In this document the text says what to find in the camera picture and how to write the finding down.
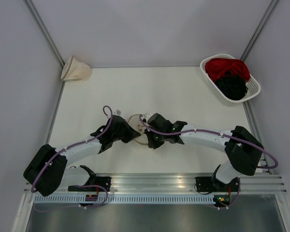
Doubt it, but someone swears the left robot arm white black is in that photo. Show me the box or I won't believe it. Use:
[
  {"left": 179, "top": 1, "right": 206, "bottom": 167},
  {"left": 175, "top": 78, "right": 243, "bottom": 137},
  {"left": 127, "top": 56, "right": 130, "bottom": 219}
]
[{"left": 23, "top": 116, "right": 140, "bottom": 196}]

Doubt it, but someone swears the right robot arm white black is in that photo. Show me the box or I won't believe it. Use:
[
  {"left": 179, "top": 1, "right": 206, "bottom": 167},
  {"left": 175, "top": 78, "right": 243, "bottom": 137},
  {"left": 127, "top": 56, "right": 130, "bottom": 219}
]
[{"left": 140, "top": 113, "right": 264, "bottom": 191}]

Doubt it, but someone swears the red bra in basket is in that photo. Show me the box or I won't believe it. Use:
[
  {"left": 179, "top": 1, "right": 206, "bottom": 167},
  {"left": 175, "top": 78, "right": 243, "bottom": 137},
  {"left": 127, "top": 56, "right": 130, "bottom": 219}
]
[{"left": 205, "top": 58, "right": 250, "bottom": 83}]

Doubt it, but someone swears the black bra in basket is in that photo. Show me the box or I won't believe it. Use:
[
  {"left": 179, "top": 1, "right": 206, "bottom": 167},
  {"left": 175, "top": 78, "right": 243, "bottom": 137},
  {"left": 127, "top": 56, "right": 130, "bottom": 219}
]
[{"left": 215, "top": 71, "right": 248, "bottom": 101}]

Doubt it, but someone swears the white plastic laundry basket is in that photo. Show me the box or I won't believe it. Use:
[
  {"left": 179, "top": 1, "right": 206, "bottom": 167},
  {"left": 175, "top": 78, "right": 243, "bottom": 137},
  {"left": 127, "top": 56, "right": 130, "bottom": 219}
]
[{"left": 200, "top": 54, "right": 261, "bottom": 106}]

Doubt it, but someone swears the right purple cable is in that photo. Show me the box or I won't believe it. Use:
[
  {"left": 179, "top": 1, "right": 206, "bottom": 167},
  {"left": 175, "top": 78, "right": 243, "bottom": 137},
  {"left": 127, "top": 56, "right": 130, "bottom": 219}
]
[{"left": 138, "top": 114, "right": 279, "bottom": 169}]

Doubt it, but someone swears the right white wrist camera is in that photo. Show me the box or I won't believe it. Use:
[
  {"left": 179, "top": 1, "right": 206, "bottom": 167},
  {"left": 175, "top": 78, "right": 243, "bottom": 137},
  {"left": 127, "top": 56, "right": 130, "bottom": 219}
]
[{"left": 141, "top": 113, "right": 153, "bottom": 120}]

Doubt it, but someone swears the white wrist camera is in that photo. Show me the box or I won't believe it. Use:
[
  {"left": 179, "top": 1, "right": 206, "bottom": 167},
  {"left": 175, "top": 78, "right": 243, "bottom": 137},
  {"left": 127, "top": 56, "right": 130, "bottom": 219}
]
[
  {"left": 113, "top": 110, "right": 121, "bottom": 116},
  {"left": 141, "top": 113, "right": 153, "bottom": 120}
]

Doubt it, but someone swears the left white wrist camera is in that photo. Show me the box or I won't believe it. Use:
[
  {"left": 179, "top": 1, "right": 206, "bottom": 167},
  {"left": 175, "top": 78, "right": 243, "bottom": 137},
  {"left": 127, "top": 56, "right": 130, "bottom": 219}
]
[{"left": 113, "top": 110, "right": 121, "bottom": 116}]

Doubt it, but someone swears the aluminium mounting rail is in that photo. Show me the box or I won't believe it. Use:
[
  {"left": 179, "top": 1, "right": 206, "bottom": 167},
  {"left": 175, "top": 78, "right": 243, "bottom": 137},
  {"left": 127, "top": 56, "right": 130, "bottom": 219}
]
[{"left": 23, "top": 173, "right": 288, "bottom": 194}]

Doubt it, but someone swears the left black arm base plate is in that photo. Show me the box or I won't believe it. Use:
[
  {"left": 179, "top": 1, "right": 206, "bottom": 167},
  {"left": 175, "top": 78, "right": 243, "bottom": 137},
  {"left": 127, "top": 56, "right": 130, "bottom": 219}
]
[{"left": 68, "top": 176, "right": 111, "bottom": 194}]

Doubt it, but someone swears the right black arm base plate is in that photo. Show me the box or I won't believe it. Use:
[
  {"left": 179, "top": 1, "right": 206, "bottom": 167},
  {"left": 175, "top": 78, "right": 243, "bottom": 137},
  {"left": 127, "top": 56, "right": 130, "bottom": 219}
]
[{"left": 195, "top": 176, "right": 239, "bottom": 194}]

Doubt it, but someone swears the white slotted cable duct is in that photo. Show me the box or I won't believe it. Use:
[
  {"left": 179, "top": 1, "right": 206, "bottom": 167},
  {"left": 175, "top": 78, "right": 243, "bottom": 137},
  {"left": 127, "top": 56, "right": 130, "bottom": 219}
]
[{"left": 34, "top": 194, "right": 214, "bottom": 204}]

